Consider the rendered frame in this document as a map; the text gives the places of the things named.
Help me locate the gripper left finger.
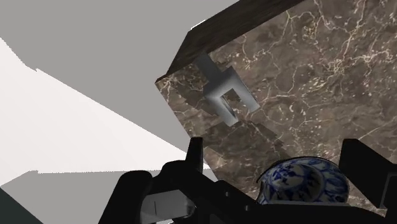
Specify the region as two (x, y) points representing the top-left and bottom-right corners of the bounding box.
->
(98, 137), (225, 224)

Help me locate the grey metal faucet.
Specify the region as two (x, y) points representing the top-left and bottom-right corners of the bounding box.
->
(193, 53), (261, 127)

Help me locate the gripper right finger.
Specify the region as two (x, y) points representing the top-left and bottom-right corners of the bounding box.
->
(338, 138), (397, 218)

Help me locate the blue and white patterned bowl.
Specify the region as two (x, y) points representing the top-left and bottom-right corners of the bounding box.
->
(256, 156), (351, 206)

